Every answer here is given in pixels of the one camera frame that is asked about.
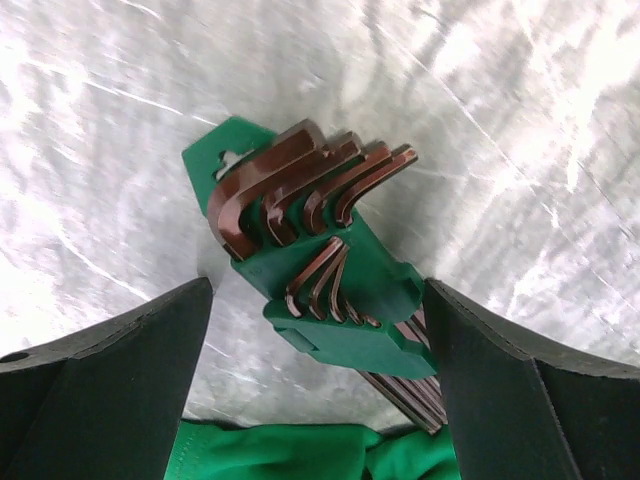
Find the green cloth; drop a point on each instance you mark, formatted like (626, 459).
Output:
(335, 451)

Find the hex key set green holder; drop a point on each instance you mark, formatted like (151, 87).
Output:
(283, 207)

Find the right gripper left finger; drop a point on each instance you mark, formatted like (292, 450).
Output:
(104, 402)

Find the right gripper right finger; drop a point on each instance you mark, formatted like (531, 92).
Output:
(523, 406)

